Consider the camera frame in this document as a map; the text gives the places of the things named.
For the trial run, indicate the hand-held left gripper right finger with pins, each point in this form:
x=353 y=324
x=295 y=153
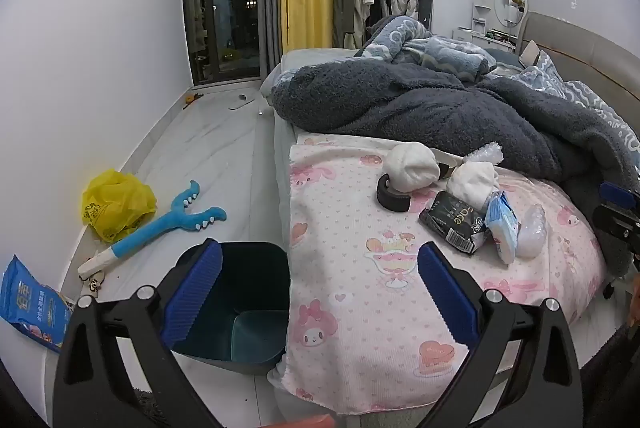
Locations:
x=445 y=298

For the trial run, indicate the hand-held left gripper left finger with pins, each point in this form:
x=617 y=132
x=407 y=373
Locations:
x=195 y=293

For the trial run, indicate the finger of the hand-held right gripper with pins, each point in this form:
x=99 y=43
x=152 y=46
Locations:
x=619 y=194

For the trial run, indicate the teal trash bin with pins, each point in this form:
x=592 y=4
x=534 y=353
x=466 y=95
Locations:
x=250 y=278

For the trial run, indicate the black foil packet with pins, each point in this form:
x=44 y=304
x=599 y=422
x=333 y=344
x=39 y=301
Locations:
x=450 y=218

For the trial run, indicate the clear plastic bag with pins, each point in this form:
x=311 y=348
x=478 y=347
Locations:
x=531 y=228

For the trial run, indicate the blue white tissue packet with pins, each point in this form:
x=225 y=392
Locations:
x=502 y=223

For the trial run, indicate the white cloth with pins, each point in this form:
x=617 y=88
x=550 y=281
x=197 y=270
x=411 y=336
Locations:
x=472 y=183

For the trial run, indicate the white fleece roll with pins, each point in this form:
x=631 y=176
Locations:
x=412 y=167

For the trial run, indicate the clear plastic wrap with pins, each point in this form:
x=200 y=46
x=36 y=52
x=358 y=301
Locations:
x=485 y=153

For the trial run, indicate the person's right forearm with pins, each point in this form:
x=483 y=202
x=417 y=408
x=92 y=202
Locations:
x=615 y=373

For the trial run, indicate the person's right hand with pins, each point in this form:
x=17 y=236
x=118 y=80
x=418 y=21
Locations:
x=635 y=308

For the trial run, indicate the blue forked plush toy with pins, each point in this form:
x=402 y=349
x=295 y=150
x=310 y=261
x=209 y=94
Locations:
x=160 y=225

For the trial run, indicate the blue white wavy duvet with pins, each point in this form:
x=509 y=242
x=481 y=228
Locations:
x=585 y=92

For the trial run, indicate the yellow plastic bag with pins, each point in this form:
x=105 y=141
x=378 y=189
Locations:
x=115 y=203

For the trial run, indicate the pink printed blanket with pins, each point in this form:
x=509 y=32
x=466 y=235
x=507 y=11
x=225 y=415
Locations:
x=350 y=218

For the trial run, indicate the grey fuzzy rug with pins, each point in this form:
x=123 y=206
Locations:
x=147 y=410

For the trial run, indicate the grey padded headboard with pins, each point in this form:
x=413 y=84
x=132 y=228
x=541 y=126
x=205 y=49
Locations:
x=590 y=52

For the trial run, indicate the blue snack bag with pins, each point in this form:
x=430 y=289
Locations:
x=30 y=303

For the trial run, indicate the beige pillow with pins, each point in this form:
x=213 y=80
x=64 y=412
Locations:
x=530 y=52

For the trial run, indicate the small orange toy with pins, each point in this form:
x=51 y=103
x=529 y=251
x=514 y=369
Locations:
x=190 y=99

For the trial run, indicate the dark grey fleece blanket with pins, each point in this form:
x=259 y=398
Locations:
x=400 y=107

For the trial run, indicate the round white mirror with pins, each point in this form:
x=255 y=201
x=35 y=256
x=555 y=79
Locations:
x=507 y=0

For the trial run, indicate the white vanity shelf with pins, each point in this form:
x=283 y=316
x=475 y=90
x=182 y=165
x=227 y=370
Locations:
x=480 y=15

